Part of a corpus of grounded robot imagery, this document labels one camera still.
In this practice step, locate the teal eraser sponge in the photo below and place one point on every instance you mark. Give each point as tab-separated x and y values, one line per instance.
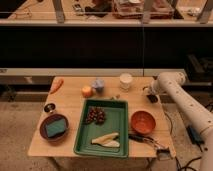
55	128

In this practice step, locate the orange bowl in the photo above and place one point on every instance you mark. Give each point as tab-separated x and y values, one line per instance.
142	122

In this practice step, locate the orange carrot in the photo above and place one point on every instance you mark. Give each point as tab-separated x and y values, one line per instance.
56	85

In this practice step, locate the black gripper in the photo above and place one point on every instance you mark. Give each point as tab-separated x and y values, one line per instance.
152	98

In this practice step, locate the small dark round tin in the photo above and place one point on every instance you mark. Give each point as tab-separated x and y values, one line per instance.
50	108

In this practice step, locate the white cylindrical container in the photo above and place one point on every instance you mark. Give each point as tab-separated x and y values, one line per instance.
125	81

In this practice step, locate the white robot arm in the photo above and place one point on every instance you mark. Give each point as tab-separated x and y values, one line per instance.
201	118

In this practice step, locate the grey crumpled cup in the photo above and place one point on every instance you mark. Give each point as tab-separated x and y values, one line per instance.
98	85

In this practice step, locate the wooden table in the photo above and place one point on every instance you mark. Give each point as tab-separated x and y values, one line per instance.
69	102

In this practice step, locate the small orange fruit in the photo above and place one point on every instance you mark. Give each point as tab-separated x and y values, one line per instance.
87	91

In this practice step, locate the black handled tool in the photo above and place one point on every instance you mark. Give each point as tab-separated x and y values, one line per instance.
161	151

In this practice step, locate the bunch of dark grapes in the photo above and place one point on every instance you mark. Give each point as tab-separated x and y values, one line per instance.
96	115

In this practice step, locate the green plastic tray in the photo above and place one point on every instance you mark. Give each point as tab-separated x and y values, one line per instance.
116	114

